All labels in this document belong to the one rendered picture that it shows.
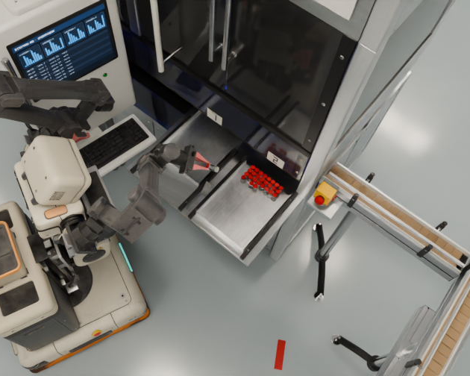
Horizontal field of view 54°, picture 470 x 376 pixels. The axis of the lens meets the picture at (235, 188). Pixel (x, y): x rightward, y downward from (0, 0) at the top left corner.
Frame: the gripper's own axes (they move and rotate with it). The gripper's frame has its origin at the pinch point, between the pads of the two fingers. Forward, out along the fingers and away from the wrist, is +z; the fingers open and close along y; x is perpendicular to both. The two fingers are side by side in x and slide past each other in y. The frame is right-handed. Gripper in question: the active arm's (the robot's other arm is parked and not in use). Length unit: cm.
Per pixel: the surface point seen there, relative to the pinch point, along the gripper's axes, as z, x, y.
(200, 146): 10.7, 42.3, 15.5
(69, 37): -56, 24, 36
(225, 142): 21.2, 38.8, 20.2
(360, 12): 6, -66, 38
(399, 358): 112, 1, -59
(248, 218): 31.8, 20.1, -13.4
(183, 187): 5.6, 36.7, -5.7
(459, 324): 105, -32, -37
